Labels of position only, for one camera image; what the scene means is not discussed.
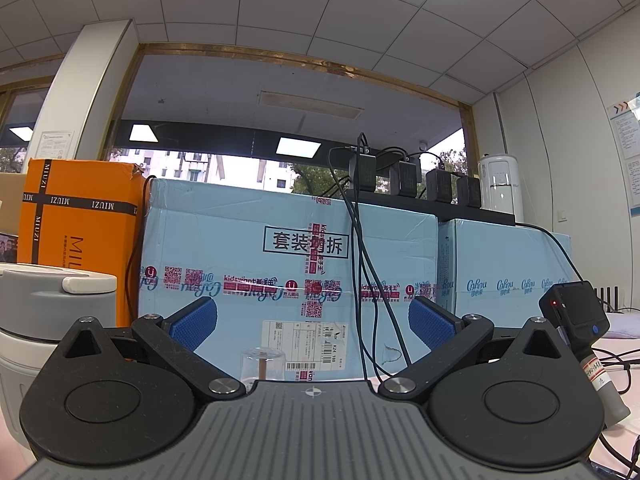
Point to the black power strip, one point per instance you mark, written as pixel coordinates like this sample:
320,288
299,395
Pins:
450,210

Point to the small light blue cardboard box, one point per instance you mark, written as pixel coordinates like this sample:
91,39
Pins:
500,255

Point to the white cloth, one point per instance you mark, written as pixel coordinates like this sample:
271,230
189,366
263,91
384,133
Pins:
622,325

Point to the ceiling light panel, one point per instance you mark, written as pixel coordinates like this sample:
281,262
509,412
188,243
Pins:
144,132
298,146

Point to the black power adapter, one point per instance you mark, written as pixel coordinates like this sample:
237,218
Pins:
363,172
440,186
406,180
469,192

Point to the wall poster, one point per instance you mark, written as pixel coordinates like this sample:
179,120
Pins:
627,150

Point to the orange cardboard box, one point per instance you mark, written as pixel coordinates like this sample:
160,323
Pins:
80,240

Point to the white wall notice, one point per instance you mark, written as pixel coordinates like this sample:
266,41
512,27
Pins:
56,145

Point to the white wall switch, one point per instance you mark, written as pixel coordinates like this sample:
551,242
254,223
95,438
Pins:
563,215

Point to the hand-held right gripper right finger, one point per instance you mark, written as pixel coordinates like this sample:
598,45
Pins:
431,322

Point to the black router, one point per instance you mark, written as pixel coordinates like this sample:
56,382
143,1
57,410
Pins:
607,300

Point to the grey container with white lid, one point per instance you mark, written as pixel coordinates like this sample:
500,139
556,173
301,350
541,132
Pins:
40,310

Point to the brown cardboard box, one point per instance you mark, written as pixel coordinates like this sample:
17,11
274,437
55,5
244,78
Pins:
11,200

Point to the black device with red light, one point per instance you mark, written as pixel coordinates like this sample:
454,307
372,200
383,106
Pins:
575,310

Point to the clear glass cup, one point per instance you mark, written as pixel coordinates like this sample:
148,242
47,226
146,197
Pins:
272,362

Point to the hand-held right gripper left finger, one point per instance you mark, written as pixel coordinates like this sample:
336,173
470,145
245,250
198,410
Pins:
195,322

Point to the white cylindrical appliance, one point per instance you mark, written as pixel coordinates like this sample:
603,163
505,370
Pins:
500,185

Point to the large light blue cardboard box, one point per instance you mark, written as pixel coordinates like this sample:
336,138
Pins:
240,220

